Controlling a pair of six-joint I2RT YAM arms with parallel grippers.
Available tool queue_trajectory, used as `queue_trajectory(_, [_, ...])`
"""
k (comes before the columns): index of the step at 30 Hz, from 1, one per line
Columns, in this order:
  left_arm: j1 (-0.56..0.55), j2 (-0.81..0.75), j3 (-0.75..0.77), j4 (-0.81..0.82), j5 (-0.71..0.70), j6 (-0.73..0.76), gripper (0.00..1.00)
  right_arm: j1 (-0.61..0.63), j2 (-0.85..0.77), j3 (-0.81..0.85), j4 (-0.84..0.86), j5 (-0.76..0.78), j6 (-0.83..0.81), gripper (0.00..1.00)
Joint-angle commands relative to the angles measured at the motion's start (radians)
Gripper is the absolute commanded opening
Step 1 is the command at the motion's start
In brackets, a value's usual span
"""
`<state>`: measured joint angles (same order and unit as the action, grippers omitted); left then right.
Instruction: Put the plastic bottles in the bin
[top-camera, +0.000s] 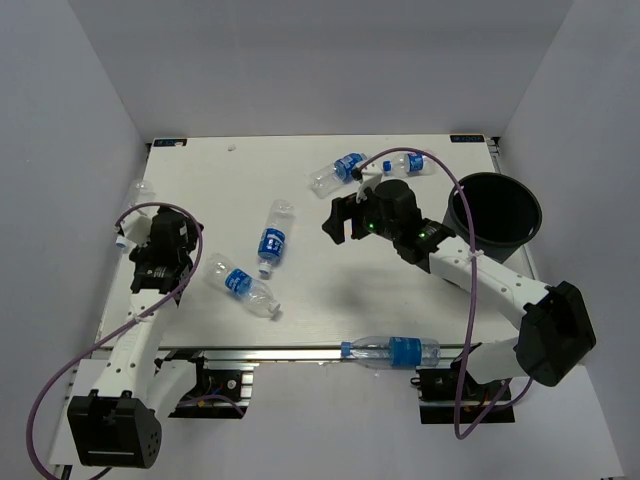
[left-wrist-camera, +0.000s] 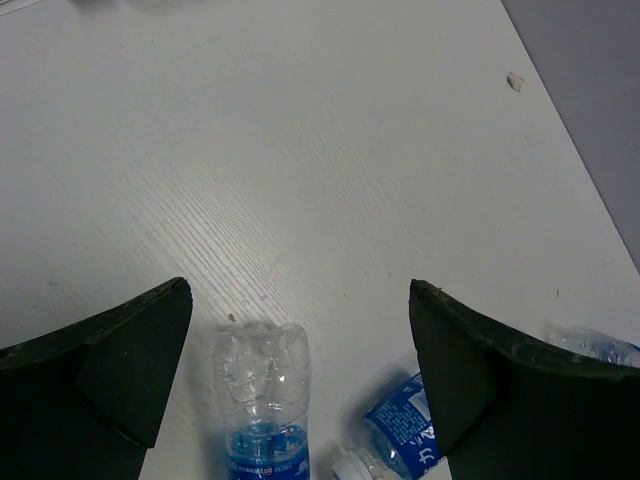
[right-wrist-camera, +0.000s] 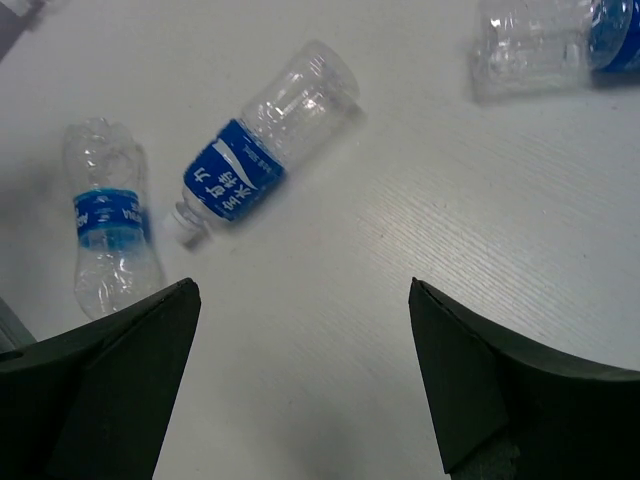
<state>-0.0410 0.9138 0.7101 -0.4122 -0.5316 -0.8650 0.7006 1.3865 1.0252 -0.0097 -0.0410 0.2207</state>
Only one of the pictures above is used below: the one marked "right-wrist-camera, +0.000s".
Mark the clear bottle blue label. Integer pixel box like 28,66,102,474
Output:
470,1,639,102

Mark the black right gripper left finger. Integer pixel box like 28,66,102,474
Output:
1,278,201,479

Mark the crushed bottle blue label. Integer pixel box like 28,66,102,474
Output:
62,118,164,320

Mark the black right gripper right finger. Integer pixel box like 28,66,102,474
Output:
409,279,639,479

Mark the bottle with Chinese blue label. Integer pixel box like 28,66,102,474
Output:
166,40,359,245

